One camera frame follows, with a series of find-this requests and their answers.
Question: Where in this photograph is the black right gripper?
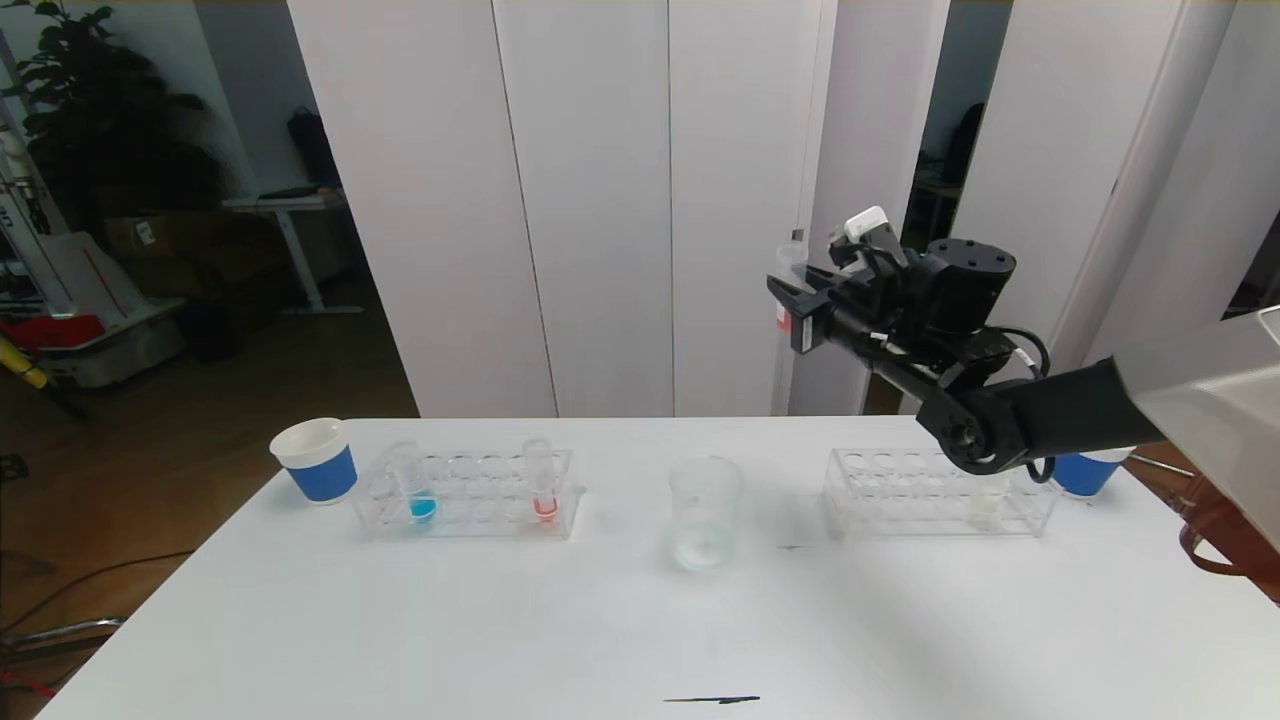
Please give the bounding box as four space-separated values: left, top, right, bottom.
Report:
766 263 877 355

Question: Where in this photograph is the red pigment test tube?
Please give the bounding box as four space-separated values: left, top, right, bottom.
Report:
523 438 561 524
775 240 809 333

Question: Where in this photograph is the blue pigment test tube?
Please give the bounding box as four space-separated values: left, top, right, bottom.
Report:
392 443 439 525

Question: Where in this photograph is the clear acrylic test tube rack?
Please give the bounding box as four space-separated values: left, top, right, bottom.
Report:
352 447 583 542
823 447 1061 539

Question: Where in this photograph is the clear glass beaker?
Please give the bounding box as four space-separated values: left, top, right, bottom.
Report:
668 456 746 573

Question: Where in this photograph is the white pigment test tube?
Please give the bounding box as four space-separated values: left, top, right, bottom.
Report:
972 468 1013 529

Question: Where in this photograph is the white folding partition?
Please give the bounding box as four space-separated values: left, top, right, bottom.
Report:
288 0 951 419
900 0 1280 416

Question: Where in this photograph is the blue white paper cup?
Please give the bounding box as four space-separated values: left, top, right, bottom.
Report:
270 418 359 505
1050 448 1137 498

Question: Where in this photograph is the black bag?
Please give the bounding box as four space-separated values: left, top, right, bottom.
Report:
288 108 343 193

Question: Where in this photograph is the white standing desk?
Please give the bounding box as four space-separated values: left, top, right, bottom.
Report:
222 188 366 317

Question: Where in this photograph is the brown cardboard box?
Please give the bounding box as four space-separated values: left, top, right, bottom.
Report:
105 213 201 266

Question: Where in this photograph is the dark green potted plant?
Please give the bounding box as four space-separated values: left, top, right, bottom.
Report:
0 0 226 241

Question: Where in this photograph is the white machine with slanted panel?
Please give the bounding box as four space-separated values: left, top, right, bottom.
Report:
0 130 189 391

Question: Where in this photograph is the yellow tool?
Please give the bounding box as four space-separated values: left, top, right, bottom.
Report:
0 335 49 391

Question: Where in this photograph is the metal floor bar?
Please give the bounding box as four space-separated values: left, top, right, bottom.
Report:
0 618 126 661

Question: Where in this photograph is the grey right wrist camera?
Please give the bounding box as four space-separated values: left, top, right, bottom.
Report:
828 207 906 271

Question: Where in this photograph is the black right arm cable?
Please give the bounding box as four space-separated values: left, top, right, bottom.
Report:
1178 500 1280 603

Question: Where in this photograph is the black floor cable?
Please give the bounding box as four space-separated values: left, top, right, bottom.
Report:
0 550 196 636

